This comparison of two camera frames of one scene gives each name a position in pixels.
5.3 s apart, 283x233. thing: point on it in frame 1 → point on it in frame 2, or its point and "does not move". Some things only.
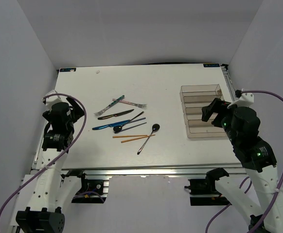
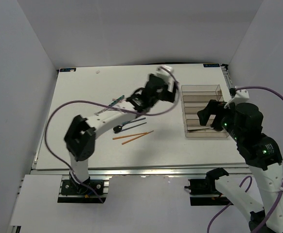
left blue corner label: (67, 69) does not move
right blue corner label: (211, 65) does not move
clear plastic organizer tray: (193, 98) does not move
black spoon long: (155, 127) → (199, 129)
